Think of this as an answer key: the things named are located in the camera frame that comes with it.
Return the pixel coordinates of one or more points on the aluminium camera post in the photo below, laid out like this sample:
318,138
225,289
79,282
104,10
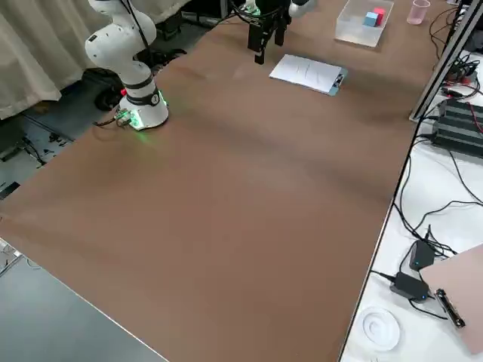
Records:
445,60

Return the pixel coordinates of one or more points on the white A4 paper sheet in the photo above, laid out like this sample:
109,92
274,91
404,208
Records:
305,71

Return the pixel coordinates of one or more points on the clear plastic bin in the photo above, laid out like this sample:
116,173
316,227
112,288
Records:
358,35

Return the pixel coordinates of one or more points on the beige curtain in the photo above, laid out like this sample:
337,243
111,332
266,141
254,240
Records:
30,56

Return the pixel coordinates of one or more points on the blue foam cube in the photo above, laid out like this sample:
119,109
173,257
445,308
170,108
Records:
370,19

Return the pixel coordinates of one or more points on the brown wooden clipboard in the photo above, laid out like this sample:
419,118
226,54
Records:
464,283

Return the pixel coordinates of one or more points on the light blue clipboard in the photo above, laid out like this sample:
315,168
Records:
339,80

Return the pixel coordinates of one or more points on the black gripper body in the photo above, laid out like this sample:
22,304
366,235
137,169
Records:
273,11

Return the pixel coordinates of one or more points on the black power adapter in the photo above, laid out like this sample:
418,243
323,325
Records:
409,286
422,254

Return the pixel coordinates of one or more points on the pink translucent cup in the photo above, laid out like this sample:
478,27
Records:
418,15

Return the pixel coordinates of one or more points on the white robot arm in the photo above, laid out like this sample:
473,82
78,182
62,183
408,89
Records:
124,41
302,7

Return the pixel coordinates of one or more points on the white round plate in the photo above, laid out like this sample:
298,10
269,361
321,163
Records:
381,328

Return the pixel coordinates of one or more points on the red foam cube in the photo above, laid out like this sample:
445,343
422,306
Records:
380,15

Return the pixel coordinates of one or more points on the black finned power supply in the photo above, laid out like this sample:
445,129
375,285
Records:
464,107
456,135

